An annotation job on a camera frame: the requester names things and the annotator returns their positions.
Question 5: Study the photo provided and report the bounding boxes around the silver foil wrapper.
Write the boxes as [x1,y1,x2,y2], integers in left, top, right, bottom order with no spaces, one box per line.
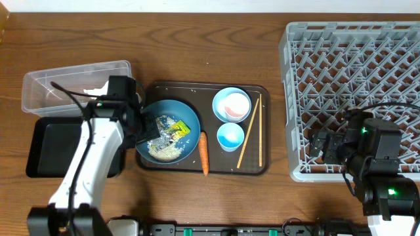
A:
[148,127,175,151]

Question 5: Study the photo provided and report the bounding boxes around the blue plate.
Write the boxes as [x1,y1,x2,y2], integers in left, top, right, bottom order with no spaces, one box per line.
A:
[136,100,201,165]

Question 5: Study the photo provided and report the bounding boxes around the light blue bowl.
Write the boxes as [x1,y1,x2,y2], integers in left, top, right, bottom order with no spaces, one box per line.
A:
[212,87,251,123]

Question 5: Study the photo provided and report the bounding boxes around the light blue cup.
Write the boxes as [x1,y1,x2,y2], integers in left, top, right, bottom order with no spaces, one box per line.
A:
[217,123,245,152]

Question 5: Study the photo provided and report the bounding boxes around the pink white cup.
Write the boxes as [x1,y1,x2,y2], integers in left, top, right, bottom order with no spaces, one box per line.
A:
[224,92,250,123]

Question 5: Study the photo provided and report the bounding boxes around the green yellow snack wrapper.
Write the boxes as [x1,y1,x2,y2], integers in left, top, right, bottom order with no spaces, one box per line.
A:
[165,120,190,140]

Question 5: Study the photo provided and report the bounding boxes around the white tissue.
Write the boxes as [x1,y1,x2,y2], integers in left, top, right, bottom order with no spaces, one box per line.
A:
[83,81,109,97]

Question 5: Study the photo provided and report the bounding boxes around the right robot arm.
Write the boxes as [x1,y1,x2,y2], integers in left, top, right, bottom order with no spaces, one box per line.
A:
[308,109,419,235]

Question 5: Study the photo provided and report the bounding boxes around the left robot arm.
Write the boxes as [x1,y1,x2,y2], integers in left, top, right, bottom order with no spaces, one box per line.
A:
[26,100,159,235]

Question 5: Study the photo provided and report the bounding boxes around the grey dishwasher rack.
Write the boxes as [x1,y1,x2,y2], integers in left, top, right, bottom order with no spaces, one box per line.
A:
[279,22,419,182]

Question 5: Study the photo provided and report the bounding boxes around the pile of white rice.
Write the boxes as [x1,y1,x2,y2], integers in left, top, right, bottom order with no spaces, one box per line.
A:
[148,115,184,163]

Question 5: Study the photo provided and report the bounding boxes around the orange carrot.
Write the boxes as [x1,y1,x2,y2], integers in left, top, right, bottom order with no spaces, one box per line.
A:
[198,132,209,176]

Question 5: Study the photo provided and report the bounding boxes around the dark brown serving tray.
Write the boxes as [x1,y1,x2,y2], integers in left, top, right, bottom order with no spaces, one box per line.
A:
[136,81,271,176]

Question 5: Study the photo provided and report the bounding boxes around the black plastic tray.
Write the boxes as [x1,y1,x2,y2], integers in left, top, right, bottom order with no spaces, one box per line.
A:
[25,117,125,178]

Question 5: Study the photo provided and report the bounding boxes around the clear plastic bin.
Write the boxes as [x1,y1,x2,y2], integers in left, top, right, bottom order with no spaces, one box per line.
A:
[21,60,132,117]

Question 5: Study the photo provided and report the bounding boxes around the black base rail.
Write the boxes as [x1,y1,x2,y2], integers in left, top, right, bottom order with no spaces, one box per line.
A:
[108,218,371,236]

